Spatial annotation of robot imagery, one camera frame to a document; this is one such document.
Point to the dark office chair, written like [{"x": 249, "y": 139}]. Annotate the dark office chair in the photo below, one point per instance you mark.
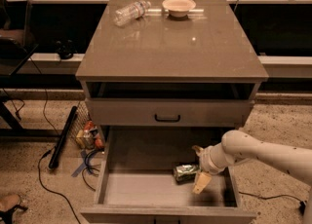
[{"x": 17, "y": 43}]

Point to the clear plastic water bottle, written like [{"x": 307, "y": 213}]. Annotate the clear plastic water bottle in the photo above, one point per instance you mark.
[{"x": 130, "y": 12}]

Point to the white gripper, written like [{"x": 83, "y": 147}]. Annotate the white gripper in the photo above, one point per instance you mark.
[{"x": 206, "y": 160}]

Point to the blue tape strip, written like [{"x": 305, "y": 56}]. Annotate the blue tape strip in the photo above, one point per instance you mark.
[{"x": 76, "y": 172}]

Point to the wire mesh basket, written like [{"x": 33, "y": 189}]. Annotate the wire mesh basket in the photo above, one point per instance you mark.
[{"x": 84, "y": 132}]

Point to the black power adapter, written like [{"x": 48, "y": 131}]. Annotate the black power adapter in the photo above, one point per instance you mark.
[{"x": 302, "y": 207}]

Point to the black bar on floor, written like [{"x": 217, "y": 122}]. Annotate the black bar on floor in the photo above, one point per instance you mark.
[{"x": 54, "y": 162}]

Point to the green crushed soda can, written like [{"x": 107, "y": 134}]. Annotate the green crushed soda can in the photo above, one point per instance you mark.
[{"x": 183, "y": 173}]

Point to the black headphones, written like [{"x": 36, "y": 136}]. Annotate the black headphones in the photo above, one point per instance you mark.
[{"x": 65, "y": 50}]

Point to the grey drawer cabinet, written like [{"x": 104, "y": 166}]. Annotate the grey drawer cabinet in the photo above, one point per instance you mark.
[{"x": 203, "y": 56}]

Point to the closed top drawer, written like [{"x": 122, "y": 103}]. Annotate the closed top drawer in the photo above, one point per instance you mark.
[{"x": 194, "y": 113}]

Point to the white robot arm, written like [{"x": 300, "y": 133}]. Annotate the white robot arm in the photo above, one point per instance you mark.
[{"x": 236, "y": 147}]

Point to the white paper bowl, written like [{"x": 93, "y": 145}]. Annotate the white paper bowl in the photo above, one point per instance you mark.
[{"x": 178, "y": 8}]

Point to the open middle drawer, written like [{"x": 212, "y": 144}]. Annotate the open middle drawer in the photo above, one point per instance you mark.
[{"x": 136, "y": 184}]

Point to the black drawer handle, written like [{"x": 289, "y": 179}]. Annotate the black drawer handle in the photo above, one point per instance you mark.
[{"x": 160, "y": 119}]

